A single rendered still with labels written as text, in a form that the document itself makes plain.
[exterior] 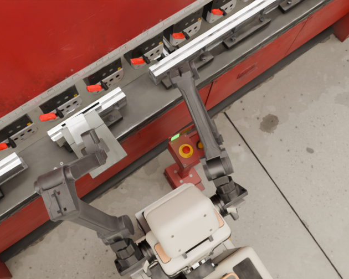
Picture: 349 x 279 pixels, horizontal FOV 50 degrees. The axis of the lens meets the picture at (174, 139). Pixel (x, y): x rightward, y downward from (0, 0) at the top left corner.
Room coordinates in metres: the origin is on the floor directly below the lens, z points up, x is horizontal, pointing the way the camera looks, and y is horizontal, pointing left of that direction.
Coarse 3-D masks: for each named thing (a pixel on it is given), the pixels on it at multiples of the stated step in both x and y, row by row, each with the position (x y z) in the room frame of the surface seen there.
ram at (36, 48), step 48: (0, 0) 0.50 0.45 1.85; (48, 0) 0.58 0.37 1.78; (96, 0) 0.67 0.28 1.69; (144, 0) 0.79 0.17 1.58; (192, 0) 0.94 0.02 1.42; (0, 48) 0.46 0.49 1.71; (48, 48) 0.54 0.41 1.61; (96, 48) 0.64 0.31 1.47; (0, 96) 0.40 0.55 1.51; (48, 96) 0.48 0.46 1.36
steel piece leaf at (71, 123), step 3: (81, 114) 0.57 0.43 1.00; (75, 117) 0.55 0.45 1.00; (78, 117) 0.55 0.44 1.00; (81, 117) 0.55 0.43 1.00; (69, 120) 0.53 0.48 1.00; (72, 120) 0.53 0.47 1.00; (75, 120) 0.54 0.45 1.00; (78, 120) 0.54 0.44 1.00; (81, 120) 0.54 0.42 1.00; (66, 123) 0.51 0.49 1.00; (69, 123) 0.52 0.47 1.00; (72, 123) 0.52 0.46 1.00; (75, 123) 0.52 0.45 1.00; (69, 126) 0.50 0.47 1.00
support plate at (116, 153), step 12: (96, 120) 0.55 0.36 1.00; (96, 132) 0.50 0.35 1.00; (108, 132) 0.51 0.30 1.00; (72, 144) 0.42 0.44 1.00; (84, 144) 0.43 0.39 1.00; (108, 144) 0.45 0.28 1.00; (108, 156) 0.40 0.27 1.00; (120, 156) 0.41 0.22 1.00; (96, 168) 0.34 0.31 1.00; (108, 168) 0.35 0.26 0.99
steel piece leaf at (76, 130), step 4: (84, 120) 0.54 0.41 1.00; (76, 124) 0.52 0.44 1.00; (80, 124) 0.52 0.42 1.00; (84, 124) 0.53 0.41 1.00; (68, 128) 0.49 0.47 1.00; (72, 128) 0.50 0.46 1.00; (76, 128) 0.50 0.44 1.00; (80, 128) 0.50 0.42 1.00; (84, 128) 0.50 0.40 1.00; (88, 128) 0.51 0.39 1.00; (72, 132) 0.48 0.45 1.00; (76, 132) 0.48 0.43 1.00; (80, 132) 0.48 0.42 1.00; (76, 136) 0.46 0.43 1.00; (80, 136) 0.47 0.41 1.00; (76, 140) 0.45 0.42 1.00; (80, 140) 0.45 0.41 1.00; (80, 144) 0.43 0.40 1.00
